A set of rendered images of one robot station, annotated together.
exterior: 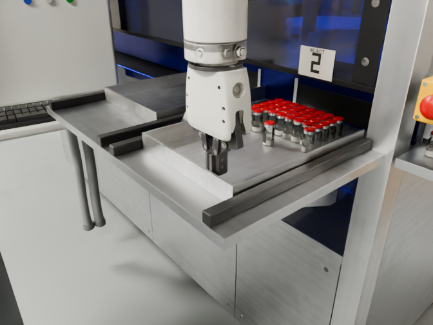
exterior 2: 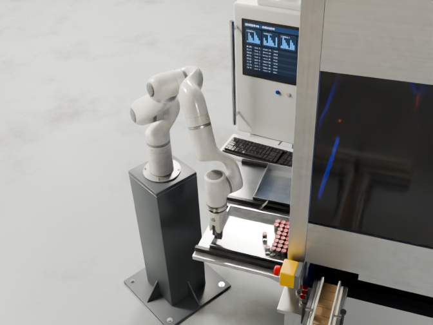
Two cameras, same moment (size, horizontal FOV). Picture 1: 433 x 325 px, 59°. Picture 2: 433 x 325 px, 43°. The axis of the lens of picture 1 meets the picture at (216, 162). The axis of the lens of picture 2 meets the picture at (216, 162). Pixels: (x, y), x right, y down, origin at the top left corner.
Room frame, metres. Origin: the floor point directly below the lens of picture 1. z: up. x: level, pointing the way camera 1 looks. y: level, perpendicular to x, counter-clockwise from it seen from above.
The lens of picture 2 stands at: (-0.25, -1.45, 2.54)
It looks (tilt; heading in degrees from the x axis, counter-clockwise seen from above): 37 degrees down; 62
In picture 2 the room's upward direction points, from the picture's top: 3 degrees counter-clockwise
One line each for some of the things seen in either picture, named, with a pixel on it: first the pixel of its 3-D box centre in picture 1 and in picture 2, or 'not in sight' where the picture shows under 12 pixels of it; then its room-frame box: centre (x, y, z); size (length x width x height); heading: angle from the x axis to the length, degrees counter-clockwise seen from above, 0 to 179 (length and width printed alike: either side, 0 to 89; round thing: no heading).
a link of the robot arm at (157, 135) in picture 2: not in sight; (162, 117); (0.58, 0.60, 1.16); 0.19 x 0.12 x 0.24; 178
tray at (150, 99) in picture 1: (185, 92); (296, 189); (0.99, 0.08, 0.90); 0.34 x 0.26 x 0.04; 130
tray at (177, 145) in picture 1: (254, 139); (258, 235); (0.68, -0.07, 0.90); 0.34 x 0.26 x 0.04; 129
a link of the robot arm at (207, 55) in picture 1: (216, 50); (216, 204); (0.53, 0.00, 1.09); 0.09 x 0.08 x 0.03; 40
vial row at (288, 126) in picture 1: (284, 125); (278, 238); (0.73, -0.14, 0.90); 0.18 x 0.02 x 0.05; 39
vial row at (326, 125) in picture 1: (292, 122); (283, 239); (0.75, -0.16, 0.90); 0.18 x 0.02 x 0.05; 39
